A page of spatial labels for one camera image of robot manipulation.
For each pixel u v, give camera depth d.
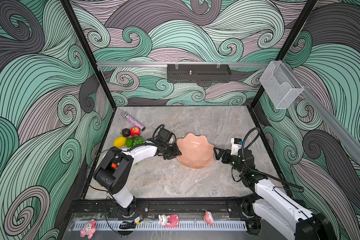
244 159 0.61
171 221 0.69
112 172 0.45
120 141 0.95
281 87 0.76
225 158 0.73
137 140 0.96
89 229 0.65
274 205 0.50
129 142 0.95
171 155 0.79
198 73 0.96
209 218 0.67
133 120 1.07
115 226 0.70
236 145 0.73
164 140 0.72
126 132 0.99
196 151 0.94
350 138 0.54
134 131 0.98
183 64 0.93
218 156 0.75
